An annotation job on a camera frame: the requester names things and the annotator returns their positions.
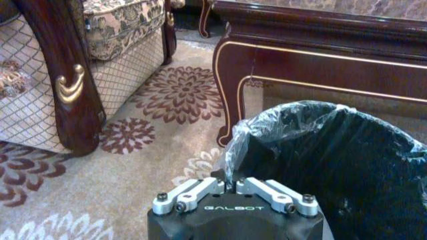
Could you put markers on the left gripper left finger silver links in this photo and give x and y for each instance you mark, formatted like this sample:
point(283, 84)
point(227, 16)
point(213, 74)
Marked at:
point(197, 193)

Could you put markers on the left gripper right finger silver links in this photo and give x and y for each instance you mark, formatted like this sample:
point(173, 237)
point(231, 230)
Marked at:
point(267, 193)

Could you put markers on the black trash bin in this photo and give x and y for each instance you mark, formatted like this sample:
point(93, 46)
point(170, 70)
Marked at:
point(334, 160)

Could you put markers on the beige floral patterned carpet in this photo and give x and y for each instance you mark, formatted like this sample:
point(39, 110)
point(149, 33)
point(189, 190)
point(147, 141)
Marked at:
point(134, 175)

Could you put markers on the patterned sofa with dark wood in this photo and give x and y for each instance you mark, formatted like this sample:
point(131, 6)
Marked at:
point(70, 100)

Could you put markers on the dark wooden gold-trimmed coffee table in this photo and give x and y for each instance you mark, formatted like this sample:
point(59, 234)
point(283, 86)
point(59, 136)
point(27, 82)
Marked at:
point(301, 62)

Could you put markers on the dark wooden curved furniture leg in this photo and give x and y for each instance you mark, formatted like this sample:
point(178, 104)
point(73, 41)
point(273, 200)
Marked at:
point(205, 20)

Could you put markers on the floral sofa seat cushion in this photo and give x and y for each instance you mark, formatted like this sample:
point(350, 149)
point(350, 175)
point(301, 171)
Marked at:
point(123, 27)

